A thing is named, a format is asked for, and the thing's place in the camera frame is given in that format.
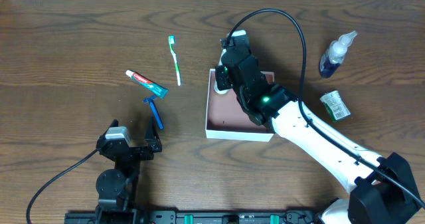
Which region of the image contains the white shampoo tube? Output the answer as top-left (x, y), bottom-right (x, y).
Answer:
top-left (214, 49), bottom-right (229, 95)

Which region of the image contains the clear spray bottle blue liquid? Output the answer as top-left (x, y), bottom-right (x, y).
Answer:
top-left (319, 31), bottom-right (358, 78)

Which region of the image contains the green white soap packet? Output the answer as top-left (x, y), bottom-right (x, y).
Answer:
top-left (320, 90), bottom-right (351, 122)

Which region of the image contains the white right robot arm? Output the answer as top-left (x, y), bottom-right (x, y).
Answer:
top-left (216, 31), bottom-right (424, 223)

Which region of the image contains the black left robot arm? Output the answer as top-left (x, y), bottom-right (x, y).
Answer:
top-left (95, 118), bottom-right (163, 223)

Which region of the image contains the blue disposable razor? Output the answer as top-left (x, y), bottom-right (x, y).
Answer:
top-left (143, 95), bottom-right (164, 130)

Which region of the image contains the red green toothpaste tube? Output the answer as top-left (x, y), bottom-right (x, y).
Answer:
top-left (126, 70), bottom-right (168, 98)

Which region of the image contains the white cardboard box pink inside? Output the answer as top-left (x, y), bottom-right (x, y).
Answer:
top-left (205, 68), bottom-right (274, 142)

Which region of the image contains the green white toothbrush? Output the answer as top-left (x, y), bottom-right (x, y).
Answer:
top-left (168, 35), bottom-right (181, 86)

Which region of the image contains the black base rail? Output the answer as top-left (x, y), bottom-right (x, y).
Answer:
top-left (64, 210), bottom-right (319, 224)

